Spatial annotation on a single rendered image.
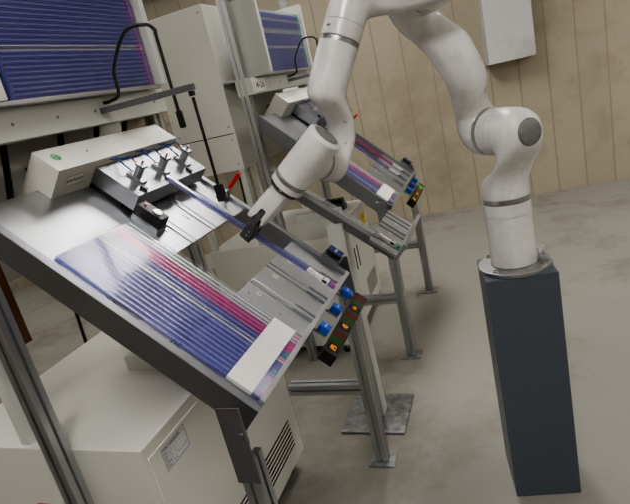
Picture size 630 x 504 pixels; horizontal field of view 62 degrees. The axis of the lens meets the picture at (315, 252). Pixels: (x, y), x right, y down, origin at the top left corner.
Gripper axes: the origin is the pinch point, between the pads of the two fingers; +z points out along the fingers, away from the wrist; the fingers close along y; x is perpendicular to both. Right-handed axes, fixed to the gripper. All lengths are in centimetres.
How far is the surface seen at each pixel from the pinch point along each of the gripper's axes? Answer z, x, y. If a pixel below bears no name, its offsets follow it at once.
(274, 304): 9.0, 16.5, 3.5
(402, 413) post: 50, 83, -59
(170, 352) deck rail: 9.6, 7.4, 38.1
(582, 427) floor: 2, 122, -52
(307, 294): 8.2, 21.5, -9.2
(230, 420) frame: 7.8, 24.3, 42.5
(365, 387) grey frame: 35, 58, -33
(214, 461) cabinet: 50, 32, 17
